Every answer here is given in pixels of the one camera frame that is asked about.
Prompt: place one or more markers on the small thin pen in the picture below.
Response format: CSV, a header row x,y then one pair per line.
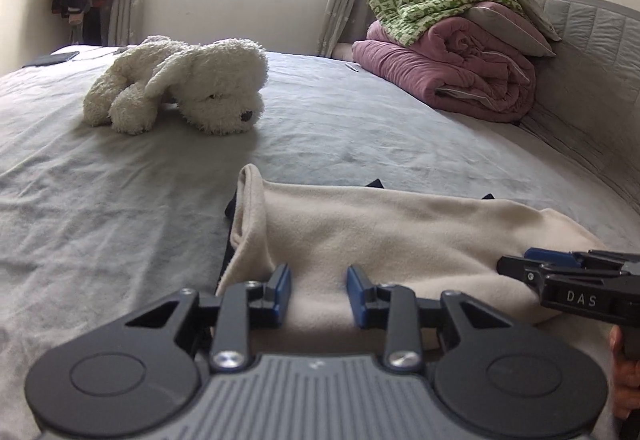
x,y
352,66

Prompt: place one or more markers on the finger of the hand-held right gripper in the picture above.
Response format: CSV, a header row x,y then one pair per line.
x,y
522,270
550,256

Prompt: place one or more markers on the white plush dog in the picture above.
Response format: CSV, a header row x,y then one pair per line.
x,y
200,80

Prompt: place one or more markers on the beige and black sweatshirt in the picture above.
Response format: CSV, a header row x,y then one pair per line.
x,y
400,230

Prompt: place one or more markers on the green patterned blanket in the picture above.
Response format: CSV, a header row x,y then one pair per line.
x,y
430,0

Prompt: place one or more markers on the dark tablet case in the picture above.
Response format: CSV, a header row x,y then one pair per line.
x,y
50,58

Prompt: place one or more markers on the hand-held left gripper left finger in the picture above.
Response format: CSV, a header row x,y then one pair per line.
x,y
281,295

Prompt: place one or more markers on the beige bolster pillow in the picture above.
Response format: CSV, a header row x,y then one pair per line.
x,y
345,51

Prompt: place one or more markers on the person's right hand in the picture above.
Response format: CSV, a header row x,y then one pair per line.
x,y
629,390

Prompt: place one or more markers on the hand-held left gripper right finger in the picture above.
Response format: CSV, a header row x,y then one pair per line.
x,y
359,297

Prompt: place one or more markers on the grey pink-edged pillow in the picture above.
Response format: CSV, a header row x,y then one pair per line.
x,y
520,35

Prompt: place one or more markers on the grey padded headboard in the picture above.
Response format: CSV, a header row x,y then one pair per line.
x,y
590,70

